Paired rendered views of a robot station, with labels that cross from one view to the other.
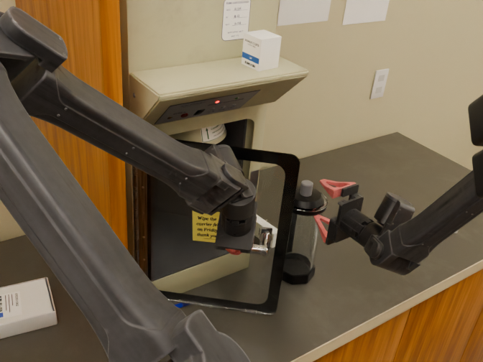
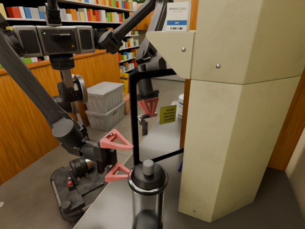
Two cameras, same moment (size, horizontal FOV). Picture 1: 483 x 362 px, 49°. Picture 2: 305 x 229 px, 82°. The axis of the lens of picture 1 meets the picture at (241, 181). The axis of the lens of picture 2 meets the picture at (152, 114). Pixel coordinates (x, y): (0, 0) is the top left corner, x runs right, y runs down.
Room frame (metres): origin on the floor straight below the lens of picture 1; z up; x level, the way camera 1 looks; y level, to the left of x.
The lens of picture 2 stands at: (1.37, -0.32, 1.52)
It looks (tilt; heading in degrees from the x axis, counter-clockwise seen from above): 26 degrees down; 149
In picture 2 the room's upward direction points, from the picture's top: straight up
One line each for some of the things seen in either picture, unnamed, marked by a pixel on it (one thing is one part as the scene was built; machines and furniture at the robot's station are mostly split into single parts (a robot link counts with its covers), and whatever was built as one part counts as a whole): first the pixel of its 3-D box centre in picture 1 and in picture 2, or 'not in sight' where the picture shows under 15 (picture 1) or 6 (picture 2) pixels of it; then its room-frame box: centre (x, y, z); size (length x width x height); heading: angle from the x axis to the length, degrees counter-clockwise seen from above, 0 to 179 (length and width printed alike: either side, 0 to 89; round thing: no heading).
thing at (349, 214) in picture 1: (355, 224); (96, 151); (0.94, -0.25, 1.20); 0.07 x 0.07 x 0.10; 38
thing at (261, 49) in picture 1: (261, 49); (178, 17); (0.98, -0.01, 1.54); 0.05 x 0.05 x 0.06; 42
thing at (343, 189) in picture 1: (335, 195); (117, 147); (1.00, -0.21, 1.23); 0.09 x 0.07 x 0.07; 38
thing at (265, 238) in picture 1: (247, 243); not in sight; (0.83, -0.02, 1.20); 0.10 x 0.05 x 0.03; 86
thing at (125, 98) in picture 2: not in sight; (123, 102); (-1.76, 0.85, 0.14); 0.41 x 0.32 x 0.28; 133
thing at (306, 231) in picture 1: (299, 235); (147, 202); (1.07, -0.16, 1.06); 0.11 x 0.11 x 0.21
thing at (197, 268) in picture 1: (213, 233); (167, 118); (0.87, 0.05, 1.19); 0.30 x 0.01 x 0.40; 86
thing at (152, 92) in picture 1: (221, 96); (183, 48); (0.93, 0.05, 1.46); 0.32 x 0.12 x 0.10; 127
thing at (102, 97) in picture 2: not in sight; (105, 97); (-1.36, 0.39, 0.49); 0.60 x 0.42 x 0.33; 127
